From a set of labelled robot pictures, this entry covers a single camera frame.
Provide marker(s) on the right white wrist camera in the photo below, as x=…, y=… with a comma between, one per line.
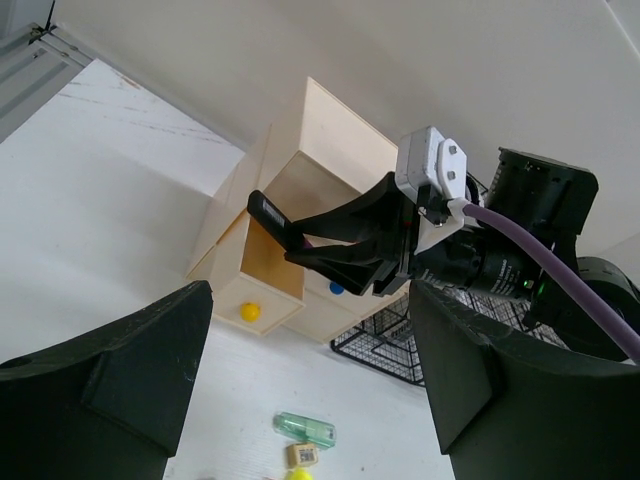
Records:
x=431, y=171

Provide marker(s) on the yellow black highlighter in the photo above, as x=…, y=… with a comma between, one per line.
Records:
x=298, y=474

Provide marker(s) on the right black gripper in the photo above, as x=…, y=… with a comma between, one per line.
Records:
x=475, y=259

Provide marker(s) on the small drawer yellow knob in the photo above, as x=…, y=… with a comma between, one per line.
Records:
x=253, y=286

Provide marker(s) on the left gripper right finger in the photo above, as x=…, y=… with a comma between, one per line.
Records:
x=518, y=408

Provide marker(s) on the small tan eraser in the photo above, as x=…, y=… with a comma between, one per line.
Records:
x=301, y=455

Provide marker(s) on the aluminium rail frame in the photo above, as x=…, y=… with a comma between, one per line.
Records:
x=38, y=58

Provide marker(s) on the cream wooden drawer cabinet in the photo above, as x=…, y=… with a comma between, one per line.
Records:
x=316, y=156

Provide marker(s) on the small drawer blue knob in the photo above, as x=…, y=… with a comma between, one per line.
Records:
x=331, y=310

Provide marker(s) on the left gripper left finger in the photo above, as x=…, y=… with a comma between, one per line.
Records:
x=110, y=403

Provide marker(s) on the green transparent highlighter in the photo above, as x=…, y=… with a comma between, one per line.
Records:
x=305, y=429

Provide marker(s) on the purple black highlighter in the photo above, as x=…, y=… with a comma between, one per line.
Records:
x=275, y=223

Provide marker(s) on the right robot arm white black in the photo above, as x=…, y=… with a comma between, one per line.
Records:
x=518, y=244

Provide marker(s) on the black wire mesh organizer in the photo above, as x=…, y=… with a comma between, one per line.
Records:
x=412, y=337

